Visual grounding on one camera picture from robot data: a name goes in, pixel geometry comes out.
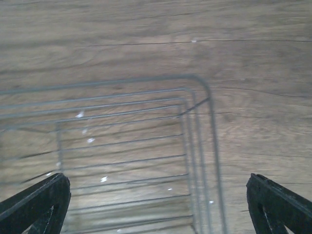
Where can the wire dish rack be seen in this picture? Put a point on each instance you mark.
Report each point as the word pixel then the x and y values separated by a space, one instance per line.
pixel 141 154

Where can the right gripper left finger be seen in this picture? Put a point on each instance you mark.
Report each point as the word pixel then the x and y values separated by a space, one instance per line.
pixel 39 209

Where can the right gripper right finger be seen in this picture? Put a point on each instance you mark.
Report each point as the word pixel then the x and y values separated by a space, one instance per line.
pixel 275 209

